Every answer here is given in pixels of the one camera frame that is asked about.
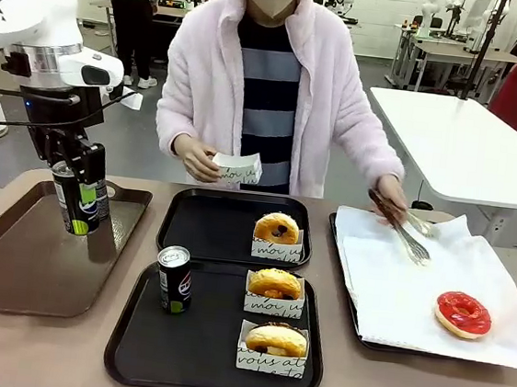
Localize metal serving tongs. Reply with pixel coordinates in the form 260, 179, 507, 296
361, 188, 440, 269

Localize person in pink fleece jacket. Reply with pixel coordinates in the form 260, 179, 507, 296
148, 0, 424, 209

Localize white printed paper donut box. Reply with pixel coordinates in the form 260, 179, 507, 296
249, 223, 305, 266
208, 148, 264, 189

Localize person's right hand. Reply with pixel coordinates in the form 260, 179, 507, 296
168, 131, 224, 185

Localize brown plastic tray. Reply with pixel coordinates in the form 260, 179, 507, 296
0, 174, 155, 328

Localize black plastic tray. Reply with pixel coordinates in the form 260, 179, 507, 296
154, 184, 318, 275
101, 253, 334, 387

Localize red glazed donut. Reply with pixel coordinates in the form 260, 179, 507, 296
431, 289, 496, 343

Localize yellow glazed donut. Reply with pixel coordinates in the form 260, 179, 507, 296
243, 320, 310, 359
253, 209, 302, 246
246, 266, 304, 302

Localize black pepsi can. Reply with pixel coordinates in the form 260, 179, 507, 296
92, 179, 114, 222
44, 159, 106, 238
152, 244, 197, 317

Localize black pole stand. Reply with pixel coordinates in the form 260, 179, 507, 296
443, 0, 511, 103

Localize person in grey hoodie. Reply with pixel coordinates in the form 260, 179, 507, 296
83, 0, 167, 92

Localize white table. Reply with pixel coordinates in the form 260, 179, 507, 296
355, 85, 517, 245

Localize black tray under white paper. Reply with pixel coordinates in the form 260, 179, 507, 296
315, 211, 428, 357

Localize person's right forearm pink sleeve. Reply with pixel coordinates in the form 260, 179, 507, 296
151, 92, 197, 160

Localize person's left hand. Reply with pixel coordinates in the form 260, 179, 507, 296
369, 172, 413, 229

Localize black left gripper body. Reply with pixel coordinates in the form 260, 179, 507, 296
12, 78, 109, 167

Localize white background desk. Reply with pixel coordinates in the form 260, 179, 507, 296
384, 22, 517, 103

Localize grey background table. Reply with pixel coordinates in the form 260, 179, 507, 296
85, 0, 190, 64

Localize white paper sheet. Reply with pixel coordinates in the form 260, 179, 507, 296
321, 200, 517, 370

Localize person's left forearm pink sleeve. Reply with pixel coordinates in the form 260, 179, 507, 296
331, 111, 411, 192

